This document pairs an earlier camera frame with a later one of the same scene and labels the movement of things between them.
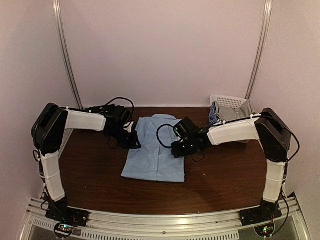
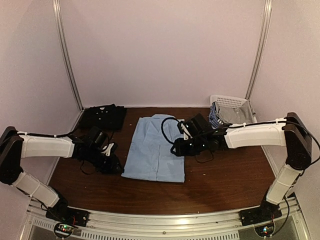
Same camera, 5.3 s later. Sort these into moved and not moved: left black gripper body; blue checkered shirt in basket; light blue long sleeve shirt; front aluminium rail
Moved: left black gripper body
Not moved: light blue long sleeve shirt; front aluminium rail; blue checkered shirt in basket
